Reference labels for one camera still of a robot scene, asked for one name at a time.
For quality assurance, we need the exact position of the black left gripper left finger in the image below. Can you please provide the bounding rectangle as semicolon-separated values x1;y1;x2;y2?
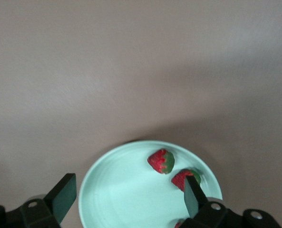
6;173;77;228

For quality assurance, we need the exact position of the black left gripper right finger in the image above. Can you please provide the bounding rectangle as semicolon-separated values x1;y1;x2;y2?
180;175;243;228

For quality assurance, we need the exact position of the pale green round plate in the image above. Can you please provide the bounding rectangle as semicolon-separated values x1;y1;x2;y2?
78;140;224;228

